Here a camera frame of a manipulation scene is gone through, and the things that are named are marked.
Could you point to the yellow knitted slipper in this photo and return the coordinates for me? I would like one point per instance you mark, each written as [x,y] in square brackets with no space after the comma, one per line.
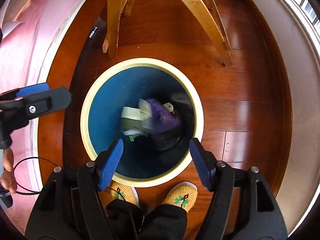
[183,195]
[125,193]

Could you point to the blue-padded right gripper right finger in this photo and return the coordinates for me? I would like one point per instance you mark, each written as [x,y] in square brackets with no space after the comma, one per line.
[204,162]

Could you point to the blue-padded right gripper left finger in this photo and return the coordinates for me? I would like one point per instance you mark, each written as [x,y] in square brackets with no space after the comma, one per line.
[108,161]

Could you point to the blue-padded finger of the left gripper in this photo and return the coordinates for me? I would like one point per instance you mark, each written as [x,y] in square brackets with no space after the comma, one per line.
[25,91]

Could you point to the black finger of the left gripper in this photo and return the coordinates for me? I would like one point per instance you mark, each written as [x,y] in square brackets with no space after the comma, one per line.
[29,105]

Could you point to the right yellow knitted slipper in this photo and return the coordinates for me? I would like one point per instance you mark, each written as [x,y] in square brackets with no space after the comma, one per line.
[183,195]

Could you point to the blue trash bin cream rim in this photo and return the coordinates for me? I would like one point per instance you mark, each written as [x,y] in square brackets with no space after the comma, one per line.
[123,85]

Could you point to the pink bed cover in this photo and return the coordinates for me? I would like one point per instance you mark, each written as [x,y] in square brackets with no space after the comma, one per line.
[35,30]

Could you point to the black gold wrapper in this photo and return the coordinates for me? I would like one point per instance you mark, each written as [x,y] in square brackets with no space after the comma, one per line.
[170,139]

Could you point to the person's left hand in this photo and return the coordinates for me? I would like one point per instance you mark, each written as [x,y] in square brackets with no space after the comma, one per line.
[8,180]

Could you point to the purple plastic bag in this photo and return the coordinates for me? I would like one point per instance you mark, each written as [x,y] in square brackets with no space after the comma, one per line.
[161,120]

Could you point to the left yellow knitted slipper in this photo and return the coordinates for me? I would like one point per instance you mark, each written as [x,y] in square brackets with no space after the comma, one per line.
[125,193]

